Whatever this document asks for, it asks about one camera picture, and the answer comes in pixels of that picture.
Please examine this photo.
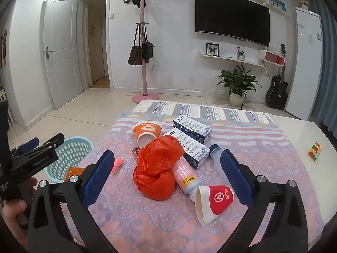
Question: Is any black wall television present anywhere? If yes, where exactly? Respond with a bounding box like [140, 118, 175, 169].
[195, 0, 270, 46]

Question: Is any small figurine on shelf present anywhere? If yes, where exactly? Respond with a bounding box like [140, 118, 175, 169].
[237, 47, 245, 61]

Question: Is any green potted plant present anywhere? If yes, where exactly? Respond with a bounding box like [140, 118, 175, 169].
[218, 65, 260, 107]

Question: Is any brown hanging handbag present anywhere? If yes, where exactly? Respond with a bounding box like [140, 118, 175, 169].
[128, 23, 142, 66]

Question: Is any framed butterfly picture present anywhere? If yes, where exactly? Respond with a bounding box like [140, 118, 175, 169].
[206, 43, 220, 57]

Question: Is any black hanging handbag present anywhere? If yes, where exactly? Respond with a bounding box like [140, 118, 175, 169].
[142, 22, 155, 63]

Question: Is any white wall shelf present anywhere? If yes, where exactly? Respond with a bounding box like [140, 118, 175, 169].
[199, 50, 267, 72]

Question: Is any pink coat rack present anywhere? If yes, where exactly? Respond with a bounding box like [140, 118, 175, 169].
[128, 0, 159, 103]

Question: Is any red white wall box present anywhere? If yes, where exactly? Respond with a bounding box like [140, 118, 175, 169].
[258, 49, 286, 67]

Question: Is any blue white milk carton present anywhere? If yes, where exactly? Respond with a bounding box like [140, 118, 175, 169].
[164, 127, 210, 170]
[173, 115, 213, 144]

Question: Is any black acoustic guitar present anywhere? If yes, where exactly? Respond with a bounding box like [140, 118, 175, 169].
[265, 43, 289, 110]

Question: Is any light blue plastic basket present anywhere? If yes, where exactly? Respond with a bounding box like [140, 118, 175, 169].
[44, 136, 94, 183]

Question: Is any pink clay packet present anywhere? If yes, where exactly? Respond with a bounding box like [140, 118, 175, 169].
[111, 158, 124, 174]

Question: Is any pink label plastic bottle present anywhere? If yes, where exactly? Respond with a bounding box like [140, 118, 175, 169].
[171, 156, 201, 202]

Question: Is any white refrigerator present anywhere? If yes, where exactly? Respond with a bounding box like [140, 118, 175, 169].
[285, 7, 323, 121]

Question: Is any orange snack wrapper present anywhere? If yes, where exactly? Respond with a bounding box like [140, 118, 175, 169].
[64, 167, 85, 182]

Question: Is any blue grey curtain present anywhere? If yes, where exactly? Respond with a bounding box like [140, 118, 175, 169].
[308, 0, 336, 137]

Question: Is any red plastic bag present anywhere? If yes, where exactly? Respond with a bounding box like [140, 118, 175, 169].
[132, 135, 185, 201]

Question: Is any person's left hand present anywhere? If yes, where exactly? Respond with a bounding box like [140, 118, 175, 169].
[3, 177, 38, 250]

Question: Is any white interior door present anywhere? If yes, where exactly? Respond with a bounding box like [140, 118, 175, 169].
[43, 0, 83, 109]

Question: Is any red white paper cup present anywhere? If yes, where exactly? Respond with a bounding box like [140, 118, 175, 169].
[195, 185, 234, 227]

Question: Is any orange paper cup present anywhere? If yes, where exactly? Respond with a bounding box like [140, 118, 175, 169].
[132, 121, 162, 148]

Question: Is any colourful puzzle cube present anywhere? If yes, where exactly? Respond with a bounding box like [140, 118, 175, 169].
[308, 142, 322, 161]

